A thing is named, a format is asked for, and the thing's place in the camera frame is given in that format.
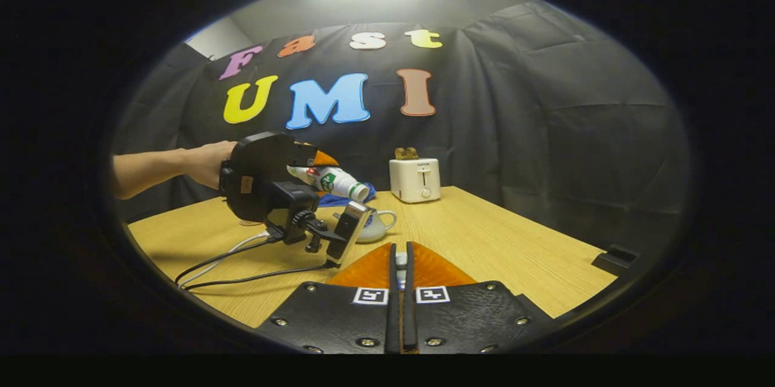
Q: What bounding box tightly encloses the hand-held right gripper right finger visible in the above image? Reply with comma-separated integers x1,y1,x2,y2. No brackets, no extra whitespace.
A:
404,242,549,354

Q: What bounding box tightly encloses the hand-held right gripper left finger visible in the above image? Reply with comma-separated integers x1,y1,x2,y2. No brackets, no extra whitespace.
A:
257,243,401,354

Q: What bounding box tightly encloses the white green label water bottle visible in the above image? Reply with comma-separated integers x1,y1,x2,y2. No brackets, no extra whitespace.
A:
288,165,370,203

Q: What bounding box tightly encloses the white blue patterned teacup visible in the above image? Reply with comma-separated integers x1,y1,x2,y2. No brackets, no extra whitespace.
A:
333,208,398,244

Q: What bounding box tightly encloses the blue towel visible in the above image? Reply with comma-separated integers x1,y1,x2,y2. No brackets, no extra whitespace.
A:
318,184,377,209

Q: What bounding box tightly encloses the white toaster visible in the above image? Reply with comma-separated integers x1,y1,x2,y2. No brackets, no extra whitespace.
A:
389,158,441,204

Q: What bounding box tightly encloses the black backdrop cloth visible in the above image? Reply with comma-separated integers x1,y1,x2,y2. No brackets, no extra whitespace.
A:
112,1,691,254

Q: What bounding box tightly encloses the white cable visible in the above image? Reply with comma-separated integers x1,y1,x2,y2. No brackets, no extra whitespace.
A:
179,231,270,288

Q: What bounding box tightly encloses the black table edge bracket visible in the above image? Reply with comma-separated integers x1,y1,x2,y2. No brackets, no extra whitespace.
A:
592,245,639,276

